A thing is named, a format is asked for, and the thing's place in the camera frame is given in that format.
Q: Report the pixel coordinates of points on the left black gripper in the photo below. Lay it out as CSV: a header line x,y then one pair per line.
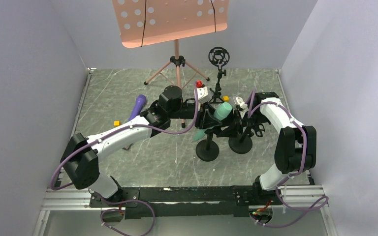
x,y
203,115

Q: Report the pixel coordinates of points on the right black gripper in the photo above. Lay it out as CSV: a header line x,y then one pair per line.
x,y
238,116

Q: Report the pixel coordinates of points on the teal toy microphone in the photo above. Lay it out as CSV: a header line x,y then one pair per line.
x,y
220,113

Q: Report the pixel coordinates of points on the black round base mic stand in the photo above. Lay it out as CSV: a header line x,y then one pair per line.
x,y
207,150

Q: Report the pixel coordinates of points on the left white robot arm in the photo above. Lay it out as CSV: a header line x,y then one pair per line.
x,y
170,114

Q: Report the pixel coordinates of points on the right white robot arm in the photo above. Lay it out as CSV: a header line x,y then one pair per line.
x,y
296,144

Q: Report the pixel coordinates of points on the pink music stand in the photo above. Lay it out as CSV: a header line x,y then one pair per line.
x,y
148,22

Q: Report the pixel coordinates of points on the purple toy microphone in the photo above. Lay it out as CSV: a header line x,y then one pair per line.
x,y
140,102

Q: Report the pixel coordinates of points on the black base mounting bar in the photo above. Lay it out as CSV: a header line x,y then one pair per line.
x,y
236,200

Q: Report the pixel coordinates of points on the silver glitter microphone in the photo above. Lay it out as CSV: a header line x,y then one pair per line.
x,y
127,147

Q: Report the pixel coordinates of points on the yellow cube near left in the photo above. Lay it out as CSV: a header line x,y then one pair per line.
x,y
117,123

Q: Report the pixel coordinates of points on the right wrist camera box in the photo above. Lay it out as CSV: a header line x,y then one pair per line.
x,y
239,103

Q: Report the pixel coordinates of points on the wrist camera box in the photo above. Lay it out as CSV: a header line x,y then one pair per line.
x,y
203,92
239,103

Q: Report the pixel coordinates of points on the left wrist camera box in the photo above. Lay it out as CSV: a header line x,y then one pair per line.
x,y
203,92

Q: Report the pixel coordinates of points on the black shock mount tripod stand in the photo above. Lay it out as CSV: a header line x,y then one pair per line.
x,y
218,57

